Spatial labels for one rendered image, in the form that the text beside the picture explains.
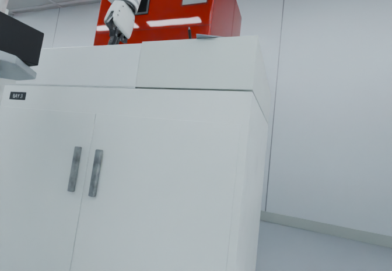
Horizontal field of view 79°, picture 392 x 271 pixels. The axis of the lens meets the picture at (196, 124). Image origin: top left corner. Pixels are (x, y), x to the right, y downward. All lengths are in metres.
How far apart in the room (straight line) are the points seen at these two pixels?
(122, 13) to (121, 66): 0.22
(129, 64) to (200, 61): 0.23
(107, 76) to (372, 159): 2.49
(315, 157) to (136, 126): 2.22
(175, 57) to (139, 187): 0.38
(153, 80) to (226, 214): 0.42
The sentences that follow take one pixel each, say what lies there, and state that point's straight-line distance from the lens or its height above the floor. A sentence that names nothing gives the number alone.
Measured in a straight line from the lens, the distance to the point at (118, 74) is 0.81.
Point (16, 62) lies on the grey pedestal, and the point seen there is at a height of 0.81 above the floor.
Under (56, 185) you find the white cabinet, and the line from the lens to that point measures 0.92.
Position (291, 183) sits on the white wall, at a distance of 2.71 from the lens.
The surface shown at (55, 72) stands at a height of 0.87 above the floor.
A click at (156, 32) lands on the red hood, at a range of 1.54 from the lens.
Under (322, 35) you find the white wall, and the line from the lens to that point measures 3.04.
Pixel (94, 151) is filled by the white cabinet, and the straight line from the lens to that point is 0.81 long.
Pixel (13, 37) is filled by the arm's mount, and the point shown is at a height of 0.87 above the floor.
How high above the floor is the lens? 0.66
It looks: 6 degrees up
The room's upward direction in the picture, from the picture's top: 7 degrees clockwise
